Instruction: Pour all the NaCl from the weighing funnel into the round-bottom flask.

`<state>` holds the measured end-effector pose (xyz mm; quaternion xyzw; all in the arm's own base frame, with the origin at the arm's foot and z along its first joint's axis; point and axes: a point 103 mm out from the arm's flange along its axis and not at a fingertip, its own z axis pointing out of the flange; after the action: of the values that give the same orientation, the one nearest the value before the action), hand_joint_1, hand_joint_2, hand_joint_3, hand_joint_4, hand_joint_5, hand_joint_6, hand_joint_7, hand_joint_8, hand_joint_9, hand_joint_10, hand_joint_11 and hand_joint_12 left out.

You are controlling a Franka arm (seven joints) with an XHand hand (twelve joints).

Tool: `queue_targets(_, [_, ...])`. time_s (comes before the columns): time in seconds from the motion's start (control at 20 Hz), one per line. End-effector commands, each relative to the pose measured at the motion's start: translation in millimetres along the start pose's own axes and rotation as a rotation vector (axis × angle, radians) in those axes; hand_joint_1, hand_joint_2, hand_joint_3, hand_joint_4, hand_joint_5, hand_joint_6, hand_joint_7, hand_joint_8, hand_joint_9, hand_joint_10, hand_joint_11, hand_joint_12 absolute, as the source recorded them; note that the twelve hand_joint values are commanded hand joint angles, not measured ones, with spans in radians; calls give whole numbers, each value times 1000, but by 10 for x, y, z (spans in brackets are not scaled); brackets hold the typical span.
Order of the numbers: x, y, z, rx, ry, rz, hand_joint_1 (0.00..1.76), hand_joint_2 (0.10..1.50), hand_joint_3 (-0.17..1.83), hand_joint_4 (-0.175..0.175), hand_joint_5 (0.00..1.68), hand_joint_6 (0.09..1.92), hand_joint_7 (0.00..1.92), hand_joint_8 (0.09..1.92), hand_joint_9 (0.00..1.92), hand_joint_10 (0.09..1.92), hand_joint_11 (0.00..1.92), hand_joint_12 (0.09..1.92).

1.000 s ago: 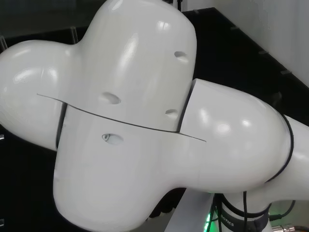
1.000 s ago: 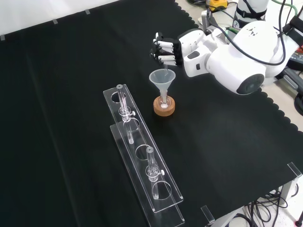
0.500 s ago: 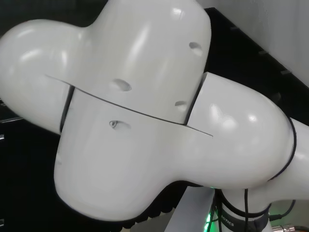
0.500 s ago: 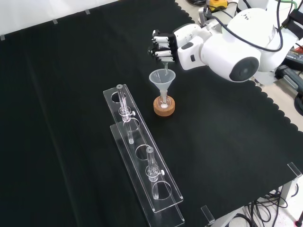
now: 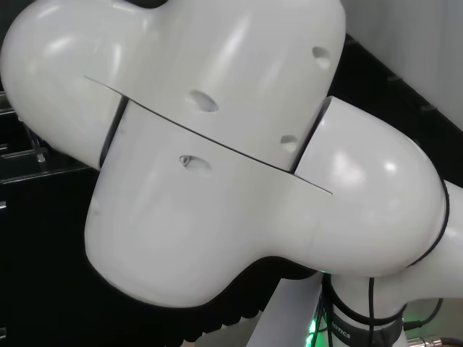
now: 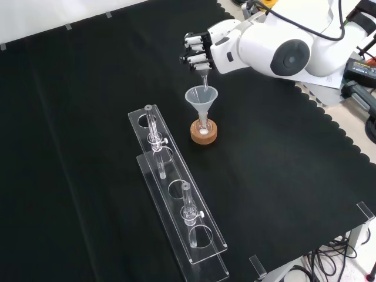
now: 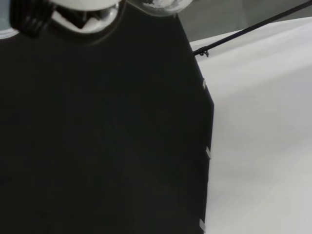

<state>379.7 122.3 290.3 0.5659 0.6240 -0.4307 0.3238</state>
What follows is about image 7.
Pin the black tripod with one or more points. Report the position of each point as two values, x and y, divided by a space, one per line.
243 30

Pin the black cloth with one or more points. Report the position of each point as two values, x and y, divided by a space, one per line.
97 122

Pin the grey tape piece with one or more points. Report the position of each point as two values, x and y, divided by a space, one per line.
204 83
208 152
202 224

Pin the white sheet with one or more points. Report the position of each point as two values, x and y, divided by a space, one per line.
263 134

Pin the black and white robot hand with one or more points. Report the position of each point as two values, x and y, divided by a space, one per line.
83 3

